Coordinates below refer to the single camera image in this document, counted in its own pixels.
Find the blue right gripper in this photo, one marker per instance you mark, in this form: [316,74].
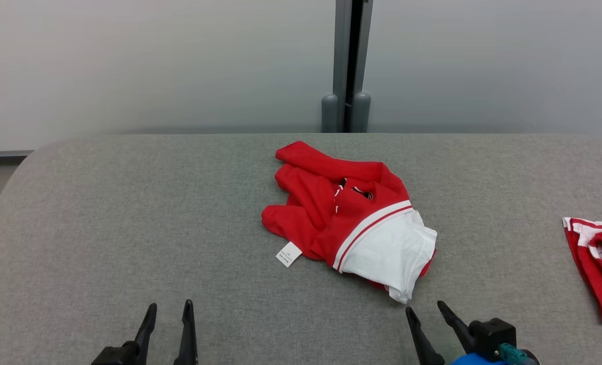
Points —
[478,360]

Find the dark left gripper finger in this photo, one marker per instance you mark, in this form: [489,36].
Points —
[189,339]
[146,327]

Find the red jersey with white sleeves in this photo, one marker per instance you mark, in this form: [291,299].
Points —
[321,203]

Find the black right wrist camera unit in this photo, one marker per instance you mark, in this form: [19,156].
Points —
[491,334]

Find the grey partition post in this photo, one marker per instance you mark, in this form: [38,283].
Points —
[340,50]

